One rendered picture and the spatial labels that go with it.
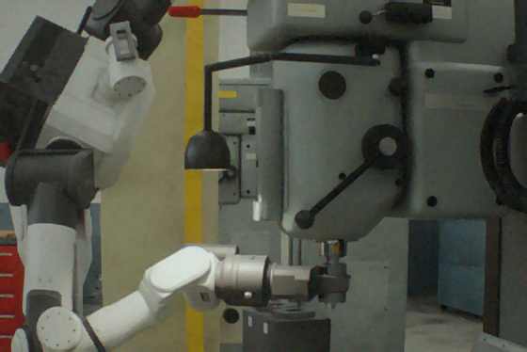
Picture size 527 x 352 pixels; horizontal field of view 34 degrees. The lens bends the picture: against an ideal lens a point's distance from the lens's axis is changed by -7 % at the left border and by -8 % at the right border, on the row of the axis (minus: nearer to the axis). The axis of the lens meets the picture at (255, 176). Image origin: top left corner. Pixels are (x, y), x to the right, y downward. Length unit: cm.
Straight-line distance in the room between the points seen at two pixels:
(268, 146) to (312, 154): 9
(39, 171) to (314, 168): 49
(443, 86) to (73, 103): 68
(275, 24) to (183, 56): 185
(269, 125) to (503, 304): 59
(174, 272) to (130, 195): 168
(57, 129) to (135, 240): 156
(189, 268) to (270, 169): 21
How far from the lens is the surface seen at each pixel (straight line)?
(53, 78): 169
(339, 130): 140
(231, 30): 1076
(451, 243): 963
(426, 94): 143
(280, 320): 180
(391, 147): 139
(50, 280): 152
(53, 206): 154
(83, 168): 156
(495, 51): 151
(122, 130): 167
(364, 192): 141
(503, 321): 172
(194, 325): 322
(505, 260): 170
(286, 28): 138
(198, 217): 318
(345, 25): 140
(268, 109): 145
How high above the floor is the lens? 139
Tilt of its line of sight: 1 degrees up
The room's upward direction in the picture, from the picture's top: straight up
